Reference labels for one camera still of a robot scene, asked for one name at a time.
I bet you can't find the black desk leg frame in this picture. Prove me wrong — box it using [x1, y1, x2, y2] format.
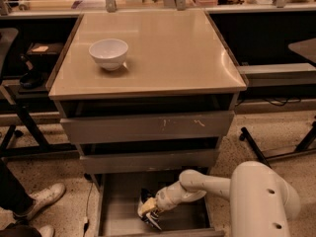
[0, 82, 78, 158]

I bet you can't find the grey top drawer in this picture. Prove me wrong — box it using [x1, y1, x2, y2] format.
[61, 111, 234, 144]

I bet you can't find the white ceramic bowl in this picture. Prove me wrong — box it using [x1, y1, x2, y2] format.
[89, 39, 128, 71]

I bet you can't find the blue chip bag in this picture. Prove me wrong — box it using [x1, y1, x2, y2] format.
[137, 189, 161, 230]

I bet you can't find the grey drawer cabinet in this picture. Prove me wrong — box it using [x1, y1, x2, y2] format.
[45, 9, 250, 237]

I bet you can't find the black box on shelf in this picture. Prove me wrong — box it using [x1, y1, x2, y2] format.
[27, 42, 63, 63]

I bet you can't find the white floor cable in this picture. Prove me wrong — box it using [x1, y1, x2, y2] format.
[82, 181, 95, 237]

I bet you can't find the grey middle drawer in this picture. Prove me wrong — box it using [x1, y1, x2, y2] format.
[80, 149, 219, 174]

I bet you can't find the grey drawer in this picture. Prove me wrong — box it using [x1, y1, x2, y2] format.
[61, 111, 234, 144]
[80, 149, 219, 174]
[95, 170, 225, 237]

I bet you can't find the black wheeled stand base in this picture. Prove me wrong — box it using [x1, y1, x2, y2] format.
[239, 121, 316, 166]

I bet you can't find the grey bottom drawer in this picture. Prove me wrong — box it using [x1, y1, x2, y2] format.
[95, 170, 225, 237]

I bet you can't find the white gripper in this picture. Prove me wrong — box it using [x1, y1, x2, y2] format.
[140, 183, 185, 215]

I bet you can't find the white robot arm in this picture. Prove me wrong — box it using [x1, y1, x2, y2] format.
[137, 161, 301, 237]

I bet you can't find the white shoe lower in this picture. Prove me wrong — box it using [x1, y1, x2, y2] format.
[39, 225, 54, 237]

